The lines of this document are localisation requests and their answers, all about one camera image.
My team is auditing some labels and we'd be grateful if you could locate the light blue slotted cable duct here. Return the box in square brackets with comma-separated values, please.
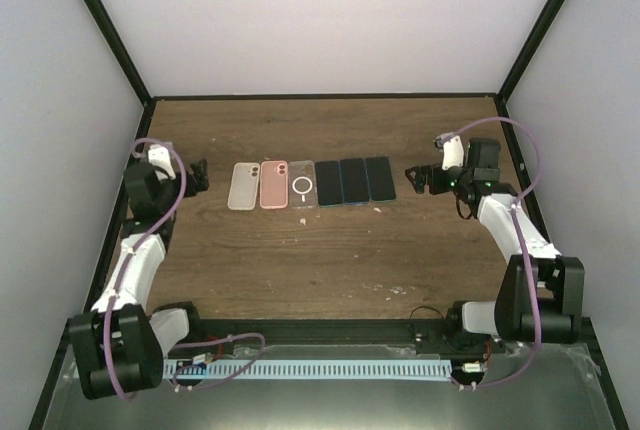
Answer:
[163, 359, 452, 382]

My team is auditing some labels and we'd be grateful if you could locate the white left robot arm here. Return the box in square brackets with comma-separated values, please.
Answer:
[69, 138, 209, 400]

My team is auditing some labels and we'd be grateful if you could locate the teal green smartphone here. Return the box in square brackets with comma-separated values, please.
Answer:
[365, 156, 396, 202]

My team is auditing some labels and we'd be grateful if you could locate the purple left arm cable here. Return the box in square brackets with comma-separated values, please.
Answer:
[102, 137, 266, 402]

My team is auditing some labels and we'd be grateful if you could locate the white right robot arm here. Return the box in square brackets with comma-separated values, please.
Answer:
[405, 133, 584, 353]

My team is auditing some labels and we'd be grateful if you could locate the dark teal smartphone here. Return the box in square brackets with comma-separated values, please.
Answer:
[315, 161, 344, 207]

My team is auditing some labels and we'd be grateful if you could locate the phone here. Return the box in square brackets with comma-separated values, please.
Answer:
[227, 162, 260, 211]
[259, 161, 288, 210]

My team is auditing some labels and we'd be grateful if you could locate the blue smartphone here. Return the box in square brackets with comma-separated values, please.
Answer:
[339, 158, 370, 205]

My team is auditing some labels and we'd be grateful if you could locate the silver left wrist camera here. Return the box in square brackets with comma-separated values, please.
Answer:
[147, 144, 176, 181]

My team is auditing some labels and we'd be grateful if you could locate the clear phone case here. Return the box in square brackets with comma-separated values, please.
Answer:
[288, 160, 318, 209]

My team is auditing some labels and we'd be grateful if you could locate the black aluminium frame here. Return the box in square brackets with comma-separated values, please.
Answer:
[28, 0, 629, 429]

